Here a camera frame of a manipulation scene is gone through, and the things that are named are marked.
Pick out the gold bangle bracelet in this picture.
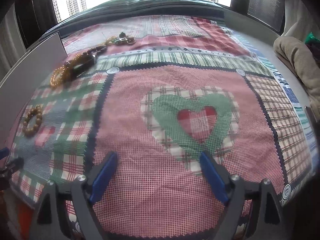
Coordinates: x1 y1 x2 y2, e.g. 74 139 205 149
49 66 71 88

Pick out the dark bead charm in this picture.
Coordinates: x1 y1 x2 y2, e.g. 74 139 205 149
119 32 126 38

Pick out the white open jewelry box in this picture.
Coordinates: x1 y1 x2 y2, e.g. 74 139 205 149
1 33 67 145

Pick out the patchwork plaid bed quilt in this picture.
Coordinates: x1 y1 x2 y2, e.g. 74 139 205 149
10 15 319 239

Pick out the black wristwatch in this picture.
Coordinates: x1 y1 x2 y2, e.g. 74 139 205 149
70 54 96 80

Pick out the beige folded cloth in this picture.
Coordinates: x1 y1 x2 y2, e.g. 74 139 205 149
273 36 319 121

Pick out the dark green striped pillow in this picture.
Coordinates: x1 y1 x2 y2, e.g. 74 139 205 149
51 0 225 38

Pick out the cream bead bracelet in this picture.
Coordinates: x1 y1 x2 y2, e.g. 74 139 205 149
22 104 43 137

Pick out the dark brown bead bracelet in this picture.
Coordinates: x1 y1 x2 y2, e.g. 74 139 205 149
82 43 109 57

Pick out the gold chain jewelry cluster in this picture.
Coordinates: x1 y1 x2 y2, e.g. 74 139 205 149
104 36 118 46

